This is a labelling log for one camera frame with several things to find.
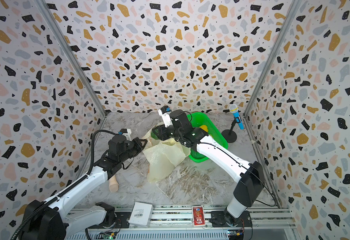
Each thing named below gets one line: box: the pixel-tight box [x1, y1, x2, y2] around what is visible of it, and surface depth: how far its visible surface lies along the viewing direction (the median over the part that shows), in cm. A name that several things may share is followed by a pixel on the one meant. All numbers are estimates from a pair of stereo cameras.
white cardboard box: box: [128, 202, 154, 228], surface depth 73 cm
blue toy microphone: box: [229, 104, 245, 130], surface depth 92 cm
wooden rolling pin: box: [108, 174, 119, 193], surface depth 83 cm
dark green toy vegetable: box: [150, 128, 159, 140], surface depth 73 cm
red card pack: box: [191, 205, 206, 227], surface depth 75 cm
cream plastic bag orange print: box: [142, 121, 191, 183], surface depth 76 cm
